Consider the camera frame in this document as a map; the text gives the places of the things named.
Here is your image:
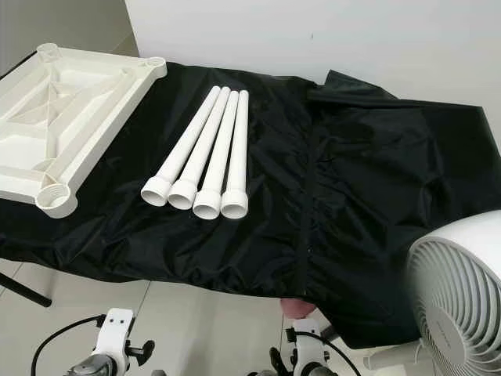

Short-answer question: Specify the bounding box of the black metal frame bar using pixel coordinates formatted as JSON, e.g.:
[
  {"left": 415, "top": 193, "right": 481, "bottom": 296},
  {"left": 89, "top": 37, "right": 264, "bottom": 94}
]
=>
[{"left": 0, "top": 273, "right": 53, "bottom": 308}]

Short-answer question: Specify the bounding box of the black nylon cloth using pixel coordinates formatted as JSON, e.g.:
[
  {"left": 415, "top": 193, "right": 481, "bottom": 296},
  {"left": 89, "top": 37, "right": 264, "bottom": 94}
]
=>
[{"left": 0, "top": 61, "right": 501, "bottom": 349}]

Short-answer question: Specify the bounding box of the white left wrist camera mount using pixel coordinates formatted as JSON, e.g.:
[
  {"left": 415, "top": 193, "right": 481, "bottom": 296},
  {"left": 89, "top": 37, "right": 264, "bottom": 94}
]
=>
[{"left": 97, "top": 308, "right": 135, "bottom": 363}]

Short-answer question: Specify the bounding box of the white plastic table top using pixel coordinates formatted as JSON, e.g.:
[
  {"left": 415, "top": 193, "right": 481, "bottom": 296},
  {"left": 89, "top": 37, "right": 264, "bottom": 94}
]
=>
[{"left": 0, "top": 43, "right": 168, "bottom": 219}]

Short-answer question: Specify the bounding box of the white plastic table leg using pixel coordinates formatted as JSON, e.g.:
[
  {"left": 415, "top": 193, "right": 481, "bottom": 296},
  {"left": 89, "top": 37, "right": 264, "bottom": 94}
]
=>
[
  {"left": 220, "top": 90, "right": 250, "bottom": 220},
  {"left": 193, "top": 91, "right": 241, "bottom": 221},
  {"left": 168, "top": 87, "right": 232, "bottom": 211},
  {"left": 140, "top": 85, "right": 222, "bottom": 208}
]

